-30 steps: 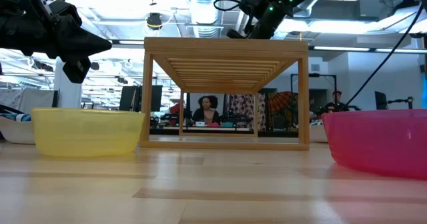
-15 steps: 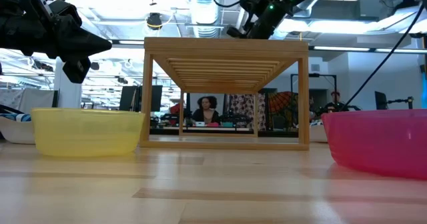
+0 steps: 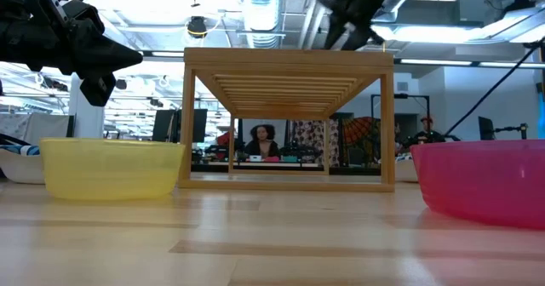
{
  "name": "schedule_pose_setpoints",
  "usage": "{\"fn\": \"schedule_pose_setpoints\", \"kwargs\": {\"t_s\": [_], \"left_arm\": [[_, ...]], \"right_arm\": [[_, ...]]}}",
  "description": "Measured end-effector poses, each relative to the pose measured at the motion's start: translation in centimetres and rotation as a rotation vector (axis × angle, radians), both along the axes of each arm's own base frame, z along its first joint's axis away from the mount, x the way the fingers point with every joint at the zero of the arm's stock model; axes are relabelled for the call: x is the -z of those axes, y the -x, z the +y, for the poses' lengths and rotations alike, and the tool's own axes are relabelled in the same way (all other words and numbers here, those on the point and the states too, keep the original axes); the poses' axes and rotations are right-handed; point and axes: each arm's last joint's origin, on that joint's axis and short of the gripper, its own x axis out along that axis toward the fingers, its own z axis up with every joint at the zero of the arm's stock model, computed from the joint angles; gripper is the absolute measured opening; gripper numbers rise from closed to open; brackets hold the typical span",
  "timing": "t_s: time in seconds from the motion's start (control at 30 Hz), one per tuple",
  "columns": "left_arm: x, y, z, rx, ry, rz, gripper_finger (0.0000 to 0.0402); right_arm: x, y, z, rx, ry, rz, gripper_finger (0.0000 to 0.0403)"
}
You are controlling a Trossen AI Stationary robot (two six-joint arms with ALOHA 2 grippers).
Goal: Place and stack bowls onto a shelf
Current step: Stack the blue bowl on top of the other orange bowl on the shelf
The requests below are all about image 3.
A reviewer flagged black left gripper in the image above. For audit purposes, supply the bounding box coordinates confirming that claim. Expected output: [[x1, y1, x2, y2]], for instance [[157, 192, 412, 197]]
[[0, 0, 144, 107]]

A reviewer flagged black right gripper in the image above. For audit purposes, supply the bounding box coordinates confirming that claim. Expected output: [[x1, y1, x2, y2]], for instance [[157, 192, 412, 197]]
[[318, 0, 401, 51]]

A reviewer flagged yellow translucent plastic bowl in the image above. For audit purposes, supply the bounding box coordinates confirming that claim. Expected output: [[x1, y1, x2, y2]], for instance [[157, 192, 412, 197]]
[[38, 137, 186, 201]]

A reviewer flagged pink translucent plastic bowl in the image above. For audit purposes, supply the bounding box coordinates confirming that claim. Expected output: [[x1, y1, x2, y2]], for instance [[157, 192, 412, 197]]
[[410, 139, 545, 231]]

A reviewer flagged black monitor on arm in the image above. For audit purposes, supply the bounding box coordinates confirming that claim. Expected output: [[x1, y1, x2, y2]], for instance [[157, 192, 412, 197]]
[[477, 116, 530, 141]]

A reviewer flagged slatted wooden shelf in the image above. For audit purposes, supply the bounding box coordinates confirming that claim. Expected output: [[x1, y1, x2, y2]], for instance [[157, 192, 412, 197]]
[[177, 47, 396, 193]]

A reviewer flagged white pillar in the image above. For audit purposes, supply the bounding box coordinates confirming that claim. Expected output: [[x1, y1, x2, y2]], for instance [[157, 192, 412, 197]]
[[69, 73, 106, 140]]

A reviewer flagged black computer monitor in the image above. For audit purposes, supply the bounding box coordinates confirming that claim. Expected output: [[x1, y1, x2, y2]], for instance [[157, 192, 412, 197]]
[[176, 108, 209, 144], [152, 109, 177, 143]]

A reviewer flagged white partition board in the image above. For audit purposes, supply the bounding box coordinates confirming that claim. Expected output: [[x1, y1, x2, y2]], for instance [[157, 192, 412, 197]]
[[0, 112, 72, 146]]

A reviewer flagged orange patterned tapestry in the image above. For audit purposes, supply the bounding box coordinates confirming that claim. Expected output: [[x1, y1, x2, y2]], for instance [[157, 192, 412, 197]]
[[340, 116, 381, 147]]

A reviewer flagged dotted patterned fabric hanging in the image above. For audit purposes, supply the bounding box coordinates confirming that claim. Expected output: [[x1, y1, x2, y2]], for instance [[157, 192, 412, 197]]
[[291, 119, 341, 168]]

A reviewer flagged person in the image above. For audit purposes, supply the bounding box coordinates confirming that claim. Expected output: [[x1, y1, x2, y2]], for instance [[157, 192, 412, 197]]
[[244, 123, 281, 159], [408, 115, 447, 146]]

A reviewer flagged black metal frame stand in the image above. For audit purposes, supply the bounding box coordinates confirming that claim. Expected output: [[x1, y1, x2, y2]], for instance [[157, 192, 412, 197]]
[[370, 93, 431, 142]]

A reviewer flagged silver ribbed ventilation duct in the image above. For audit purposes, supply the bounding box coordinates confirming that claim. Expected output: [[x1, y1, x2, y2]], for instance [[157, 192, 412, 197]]
[[244, 0, 283, 49]]

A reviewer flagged black looped cable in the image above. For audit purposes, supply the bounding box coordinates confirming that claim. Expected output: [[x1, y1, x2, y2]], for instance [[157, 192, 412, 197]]
[[0, 132, 26, 147]]

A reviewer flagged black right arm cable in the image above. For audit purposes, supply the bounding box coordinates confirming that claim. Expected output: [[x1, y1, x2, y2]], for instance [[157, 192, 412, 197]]
[[444, 38, 545, 137]]

